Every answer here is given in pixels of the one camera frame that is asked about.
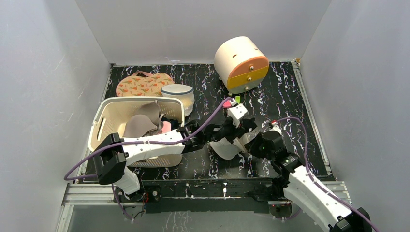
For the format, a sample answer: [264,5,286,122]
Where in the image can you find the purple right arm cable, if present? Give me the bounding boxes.
[275,116,374,232]

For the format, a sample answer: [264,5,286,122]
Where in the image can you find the aluminium table edge rail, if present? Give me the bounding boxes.
[58,182,148,232]

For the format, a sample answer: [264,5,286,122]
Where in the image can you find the pink block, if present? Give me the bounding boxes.
[223,101,232,109]

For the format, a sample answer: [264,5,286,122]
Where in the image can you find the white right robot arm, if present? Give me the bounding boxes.
[245,130,372,232]

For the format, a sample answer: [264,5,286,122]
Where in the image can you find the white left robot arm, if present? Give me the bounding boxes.
[93,116,257,201]

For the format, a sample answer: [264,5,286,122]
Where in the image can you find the beige mauve bra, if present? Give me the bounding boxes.
[123,101,164,138]

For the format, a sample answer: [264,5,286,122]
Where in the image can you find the pink cloth in basket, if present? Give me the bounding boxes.
[161,121,172,134]

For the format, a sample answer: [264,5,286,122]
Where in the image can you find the green block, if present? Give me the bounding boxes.
[235,96,241,104]

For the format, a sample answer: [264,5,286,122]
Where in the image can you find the dark clothes in basket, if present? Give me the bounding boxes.
[162,117,181,130]

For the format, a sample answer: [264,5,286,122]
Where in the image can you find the cream plastic laundry basket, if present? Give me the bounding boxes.
[88,97,185,151]

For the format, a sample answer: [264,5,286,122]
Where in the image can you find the cream round drawer cabinet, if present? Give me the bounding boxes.
[214,36,269,94]

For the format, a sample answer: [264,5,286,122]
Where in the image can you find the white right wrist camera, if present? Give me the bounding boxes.
[269,120,282,135]

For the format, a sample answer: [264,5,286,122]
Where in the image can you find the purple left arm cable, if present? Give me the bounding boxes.
[63,97,233,182]

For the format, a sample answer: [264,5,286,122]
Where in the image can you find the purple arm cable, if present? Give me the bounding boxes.
[63,97,233,182]
[275,116,374,232]

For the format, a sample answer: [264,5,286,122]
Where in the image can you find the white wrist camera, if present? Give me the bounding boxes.
[227,99,249,128]
[269,120,282,135]

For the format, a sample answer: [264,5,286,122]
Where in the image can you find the beige-trimmed white mesh laundry bag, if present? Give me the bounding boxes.
[209,129,258,160]

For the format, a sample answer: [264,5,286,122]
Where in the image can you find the blue-trimmed white mesh laundry bag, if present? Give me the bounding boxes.
[161,84,195,117]

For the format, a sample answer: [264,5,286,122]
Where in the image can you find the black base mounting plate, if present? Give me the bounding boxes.
[114,178,295,218]

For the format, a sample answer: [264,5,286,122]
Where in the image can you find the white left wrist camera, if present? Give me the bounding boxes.
[227,99,249,128]

